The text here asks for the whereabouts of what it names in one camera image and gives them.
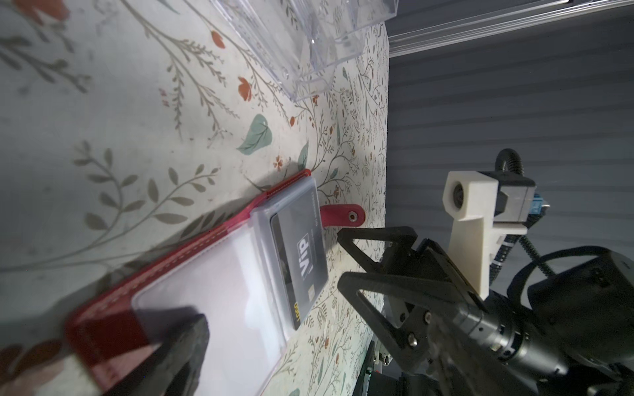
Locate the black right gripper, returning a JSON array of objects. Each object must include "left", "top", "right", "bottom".
[{"left": 337, "top": 226, "right": 633, "bottom": 395}]

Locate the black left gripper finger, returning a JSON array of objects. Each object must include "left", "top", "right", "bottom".
[{"left": 106, "top": 313, "right": 210, "bottom": 395}]

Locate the red leather card holder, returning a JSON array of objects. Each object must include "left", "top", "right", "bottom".
[{"left": 66, "top": 169, "right": 367, "bottom": 396}]

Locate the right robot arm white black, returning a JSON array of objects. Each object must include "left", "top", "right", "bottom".
[{"left": 338, "top": 227, "right": 633, "bottom": 395}]

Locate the clear acrylic organizer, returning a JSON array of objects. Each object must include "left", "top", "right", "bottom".
[{"left": 214, "top": 0, "right": 398, "bottom": 102}]

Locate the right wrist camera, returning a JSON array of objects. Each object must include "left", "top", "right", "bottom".
[{"left": 442, "top": 171, "right": 550, "bottom": 300}]

